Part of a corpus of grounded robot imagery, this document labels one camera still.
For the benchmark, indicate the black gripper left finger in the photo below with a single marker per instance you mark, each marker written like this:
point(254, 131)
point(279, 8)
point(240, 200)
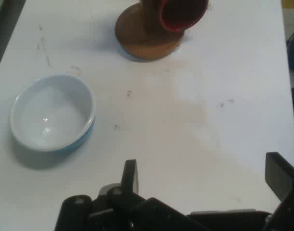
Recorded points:
point(130, 175)

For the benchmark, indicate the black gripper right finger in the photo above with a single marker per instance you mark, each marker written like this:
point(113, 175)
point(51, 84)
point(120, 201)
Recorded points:
point(280, 178)

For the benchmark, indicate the white bowl with blue outside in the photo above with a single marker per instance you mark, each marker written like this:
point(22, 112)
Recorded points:
point(53, 115)

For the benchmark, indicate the brown wooden mug tree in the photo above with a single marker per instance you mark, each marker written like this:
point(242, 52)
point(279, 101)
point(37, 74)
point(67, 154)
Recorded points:
point(142, 41)

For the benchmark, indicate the red enamel mug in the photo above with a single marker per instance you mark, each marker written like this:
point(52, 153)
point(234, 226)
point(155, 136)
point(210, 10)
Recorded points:
point(182, 12)

